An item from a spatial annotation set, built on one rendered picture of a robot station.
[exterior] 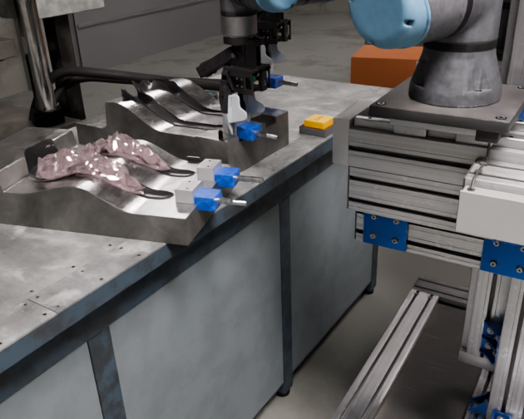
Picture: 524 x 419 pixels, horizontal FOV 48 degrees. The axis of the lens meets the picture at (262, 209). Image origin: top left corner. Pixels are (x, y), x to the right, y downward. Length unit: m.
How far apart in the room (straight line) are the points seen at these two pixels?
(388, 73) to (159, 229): 2.34
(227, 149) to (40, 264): 0.47
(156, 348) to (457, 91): 0.76
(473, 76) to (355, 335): 1.30
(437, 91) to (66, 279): 0.68
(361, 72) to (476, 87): 2.28
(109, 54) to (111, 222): 5.37
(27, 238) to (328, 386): 1.10
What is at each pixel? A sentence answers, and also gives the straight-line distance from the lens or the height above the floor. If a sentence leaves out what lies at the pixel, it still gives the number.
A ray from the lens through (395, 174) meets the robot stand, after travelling 1.08.
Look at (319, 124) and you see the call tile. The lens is 1.57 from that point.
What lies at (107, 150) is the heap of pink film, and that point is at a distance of 1.25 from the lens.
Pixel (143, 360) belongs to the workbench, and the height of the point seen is 0.54.
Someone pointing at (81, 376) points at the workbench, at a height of 0.61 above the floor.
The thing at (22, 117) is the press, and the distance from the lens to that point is 2.03.
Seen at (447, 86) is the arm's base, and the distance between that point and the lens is 1.00.
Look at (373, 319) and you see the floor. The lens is 2.21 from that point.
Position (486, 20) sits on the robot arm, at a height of 1.17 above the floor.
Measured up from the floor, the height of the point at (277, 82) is 0.93.
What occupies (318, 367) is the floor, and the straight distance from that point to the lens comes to 1.99.
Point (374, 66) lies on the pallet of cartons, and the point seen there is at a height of 0.60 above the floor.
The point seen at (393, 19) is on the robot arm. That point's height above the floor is 1.19.
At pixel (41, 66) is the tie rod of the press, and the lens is 1.86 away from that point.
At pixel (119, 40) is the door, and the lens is 6.53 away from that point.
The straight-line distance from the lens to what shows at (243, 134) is 1.32.
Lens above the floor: 1.32
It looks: 26 degrees down
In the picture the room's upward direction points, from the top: 2 degrees counter-clockwise
